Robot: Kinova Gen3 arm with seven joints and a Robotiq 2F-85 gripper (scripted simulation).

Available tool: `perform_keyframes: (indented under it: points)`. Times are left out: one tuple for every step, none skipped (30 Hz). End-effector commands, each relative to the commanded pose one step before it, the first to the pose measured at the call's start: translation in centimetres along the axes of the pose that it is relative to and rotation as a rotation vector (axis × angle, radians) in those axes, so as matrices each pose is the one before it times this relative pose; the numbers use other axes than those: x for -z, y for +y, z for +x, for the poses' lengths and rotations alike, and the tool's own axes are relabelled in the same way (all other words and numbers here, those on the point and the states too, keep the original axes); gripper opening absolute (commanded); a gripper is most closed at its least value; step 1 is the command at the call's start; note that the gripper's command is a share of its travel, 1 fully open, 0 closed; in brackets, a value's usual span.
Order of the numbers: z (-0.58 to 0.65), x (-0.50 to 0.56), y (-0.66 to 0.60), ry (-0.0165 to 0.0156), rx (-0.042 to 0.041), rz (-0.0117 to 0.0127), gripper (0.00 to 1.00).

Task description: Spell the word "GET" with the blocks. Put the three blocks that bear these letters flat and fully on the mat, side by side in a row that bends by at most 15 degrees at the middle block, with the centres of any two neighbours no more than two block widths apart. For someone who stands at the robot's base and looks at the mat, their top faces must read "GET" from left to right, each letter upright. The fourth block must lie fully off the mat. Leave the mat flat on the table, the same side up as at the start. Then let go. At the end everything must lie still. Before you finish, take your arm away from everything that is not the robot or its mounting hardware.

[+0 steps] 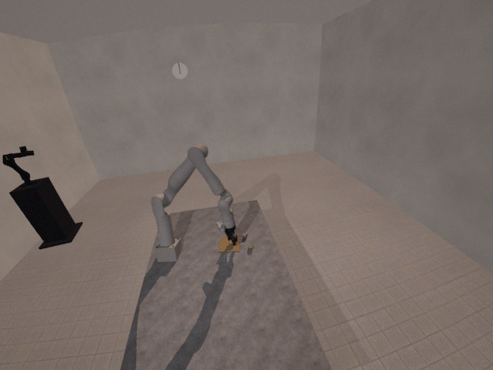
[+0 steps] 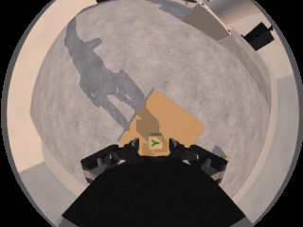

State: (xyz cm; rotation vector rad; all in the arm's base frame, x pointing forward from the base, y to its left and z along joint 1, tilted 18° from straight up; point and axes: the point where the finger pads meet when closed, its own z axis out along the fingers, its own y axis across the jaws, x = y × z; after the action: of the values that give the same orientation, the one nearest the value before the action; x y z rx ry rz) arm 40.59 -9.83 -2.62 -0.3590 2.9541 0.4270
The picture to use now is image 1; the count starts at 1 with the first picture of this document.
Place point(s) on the tan flat mat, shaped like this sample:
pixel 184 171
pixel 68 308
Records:
pixel 225 247

